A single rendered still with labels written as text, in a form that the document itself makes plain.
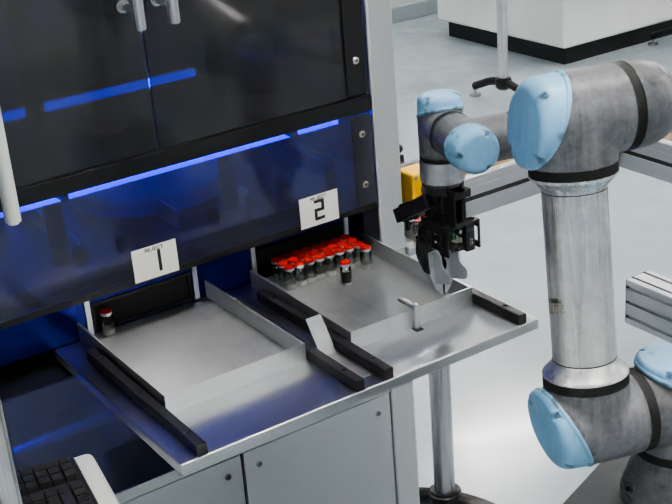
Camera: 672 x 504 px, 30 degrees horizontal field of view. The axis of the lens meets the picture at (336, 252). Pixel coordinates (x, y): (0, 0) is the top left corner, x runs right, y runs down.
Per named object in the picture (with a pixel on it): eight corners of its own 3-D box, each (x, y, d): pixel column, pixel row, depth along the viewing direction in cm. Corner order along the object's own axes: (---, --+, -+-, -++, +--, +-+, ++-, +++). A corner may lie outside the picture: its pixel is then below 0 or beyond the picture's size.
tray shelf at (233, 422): (55, 359, 220) (53, 349, 219) (377, 248, 255) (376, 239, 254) (182, 476, 183) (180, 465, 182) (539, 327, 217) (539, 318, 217)
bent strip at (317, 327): (308, 349, 212) (305, 318, 210) (322, 344, 214) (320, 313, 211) (355, 380, 201) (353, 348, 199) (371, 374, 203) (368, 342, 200)
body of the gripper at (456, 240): (446, 262, 209) (443, 195, 204) (415, 248, 216) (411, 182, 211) (482, 250, 213) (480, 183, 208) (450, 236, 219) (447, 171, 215)
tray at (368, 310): (251, 287, 237) (249, 270, 236) (364, 249, 250) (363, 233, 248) (352, 350, 211) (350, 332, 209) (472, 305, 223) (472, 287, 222)
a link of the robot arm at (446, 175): (409, 157, 209) (448, 146, 213) (411, 183, 211) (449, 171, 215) (437, 168, 204) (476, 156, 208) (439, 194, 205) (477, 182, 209)
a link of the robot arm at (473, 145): (522, 121, 193) (492, 103, 203) (454, 133, 190) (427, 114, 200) (522, 169, 196) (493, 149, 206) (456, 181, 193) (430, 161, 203)
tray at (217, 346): (79, 340, 222) (76, 322, 221) (208, 296, 235) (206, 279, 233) (167, 415, 196) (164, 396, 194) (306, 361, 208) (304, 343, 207)
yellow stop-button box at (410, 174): (392, 200, 251) (390, 166, 248) (420, 191, 255) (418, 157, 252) (415, 210, 245) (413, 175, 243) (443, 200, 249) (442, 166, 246)
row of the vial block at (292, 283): (282, 288, 235) (280, 265, 233) (361, 261, 244) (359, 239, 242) (289, 291, 234) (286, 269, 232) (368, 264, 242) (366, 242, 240)
